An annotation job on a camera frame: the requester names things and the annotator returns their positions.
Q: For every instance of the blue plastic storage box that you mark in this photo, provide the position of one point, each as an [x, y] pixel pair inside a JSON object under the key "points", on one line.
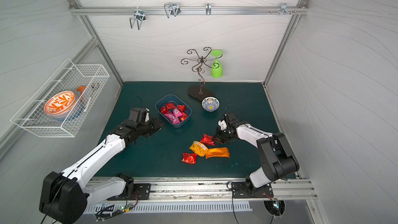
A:
{"points": [[177, 101]]}

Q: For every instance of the green plastic goblet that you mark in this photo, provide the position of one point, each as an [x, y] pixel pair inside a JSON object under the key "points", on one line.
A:
{"points": [[216, 69]]}

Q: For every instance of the orange spoon in basket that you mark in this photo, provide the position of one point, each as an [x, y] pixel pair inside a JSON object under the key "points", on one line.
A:
{"points": [[81, 90]]}

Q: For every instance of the yellow foil tea bag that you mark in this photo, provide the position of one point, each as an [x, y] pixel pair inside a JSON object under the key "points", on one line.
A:
{"points": [[199, 148]]}

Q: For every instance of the orange foil tea bag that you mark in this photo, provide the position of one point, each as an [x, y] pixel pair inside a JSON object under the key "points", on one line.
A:
{"points": [[222, 152]]}

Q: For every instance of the small metal clip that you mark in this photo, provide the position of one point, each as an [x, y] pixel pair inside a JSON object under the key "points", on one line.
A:
{"points": [[208, 9]]}

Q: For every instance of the aluminium top rail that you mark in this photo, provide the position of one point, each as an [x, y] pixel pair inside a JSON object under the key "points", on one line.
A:
{"points": [[185, 11]]}

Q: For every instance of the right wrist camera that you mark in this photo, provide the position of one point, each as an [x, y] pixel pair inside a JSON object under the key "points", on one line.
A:
{"points": [[222, 125]]}

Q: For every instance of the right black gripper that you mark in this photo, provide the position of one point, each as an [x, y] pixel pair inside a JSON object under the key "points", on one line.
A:
{"points": [[222, 134]]}

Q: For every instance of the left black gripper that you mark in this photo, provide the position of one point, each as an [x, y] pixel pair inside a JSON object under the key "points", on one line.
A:
{"points": [[152, 126]]}

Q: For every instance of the metal double hook left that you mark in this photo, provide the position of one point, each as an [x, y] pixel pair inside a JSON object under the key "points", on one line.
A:
{"points": [[137, 20]]}

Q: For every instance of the large red tea bag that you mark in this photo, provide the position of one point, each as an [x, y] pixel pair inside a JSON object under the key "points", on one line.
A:
{"points": [[181, 108]]}

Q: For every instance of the small red tea bag bottom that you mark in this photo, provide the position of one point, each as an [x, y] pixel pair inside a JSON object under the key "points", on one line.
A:
{"points": [[189, 158]]}

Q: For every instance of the red tea bag top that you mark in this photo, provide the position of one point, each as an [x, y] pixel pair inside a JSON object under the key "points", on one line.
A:
{"points": [[170, 105]]}

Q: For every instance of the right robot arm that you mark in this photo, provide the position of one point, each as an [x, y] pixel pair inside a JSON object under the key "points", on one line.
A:
{"points": [[277, 158]]}

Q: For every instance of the orange white patterned bowl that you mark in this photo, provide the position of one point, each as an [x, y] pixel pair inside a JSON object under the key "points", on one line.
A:
{"points": [[60, 105]]}

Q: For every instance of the metal hook centre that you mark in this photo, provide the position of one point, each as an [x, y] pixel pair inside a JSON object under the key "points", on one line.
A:
{"points": [[172, 9]]}

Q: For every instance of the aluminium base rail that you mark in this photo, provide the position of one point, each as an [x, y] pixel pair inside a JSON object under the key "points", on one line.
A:
{"points": [[195, 189]]}

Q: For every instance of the pink tea bag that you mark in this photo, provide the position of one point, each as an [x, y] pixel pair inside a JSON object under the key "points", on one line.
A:
{"points": [[172, 118], [176, 113]]}

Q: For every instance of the metal bracket right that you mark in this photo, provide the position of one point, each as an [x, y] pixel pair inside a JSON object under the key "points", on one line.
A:
{"points": [[283, 10]]}

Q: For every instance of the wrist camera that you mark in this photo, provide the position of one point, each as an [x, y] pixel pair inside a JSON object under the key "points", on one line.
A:
{"points": [[222, 125], [139, 115]]}

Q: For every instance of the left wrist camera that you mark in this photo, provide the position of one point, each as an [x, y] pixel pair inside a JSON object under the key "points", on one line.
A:
{"points": [[139, 115]]}

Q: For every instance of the blue yellow patterned bowl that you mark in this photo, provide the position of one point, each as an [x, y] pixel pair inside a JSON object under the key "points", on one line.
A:
{"points": [[210, 104]]}

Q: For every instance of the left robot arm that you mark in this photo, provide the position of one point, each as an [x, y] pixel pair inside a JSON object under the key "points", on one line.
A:
{"points": [[65, 195]]}

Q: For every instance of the black metal cup stand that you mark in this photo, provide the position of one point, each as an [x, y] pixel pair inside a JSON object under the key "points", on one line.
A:
{"points": [[199, 92]]}

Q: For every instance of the white wire basket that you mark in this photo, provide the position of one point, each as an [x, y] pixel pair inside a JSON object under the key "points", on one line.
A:
{"points": [[68, 77]]}

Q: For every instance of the white vent strip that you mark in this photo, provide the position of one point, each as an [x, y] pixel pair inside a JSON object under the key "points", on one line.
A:
{"points": [[192, 207]]}

